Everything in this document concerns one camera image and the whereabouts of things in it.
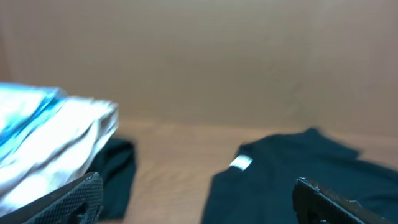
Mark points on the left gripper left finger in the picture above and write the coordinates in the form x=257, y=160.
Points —
x=78, y=202

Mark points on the light blue folded printed shirt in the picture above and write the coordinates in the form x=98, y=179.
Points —
x=24, y=108

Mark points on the black t-shirt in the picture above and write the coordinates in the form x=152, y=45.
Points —
x=258, y=184

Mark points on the beige folded garment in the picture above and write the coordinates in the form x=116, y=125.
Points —
x=58, y=152

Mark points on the black folded garment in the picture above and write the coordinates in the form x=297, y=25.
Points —
x=116, y=164

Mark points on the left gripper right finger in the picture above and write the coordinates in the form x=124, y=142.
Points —
x=314, y=203

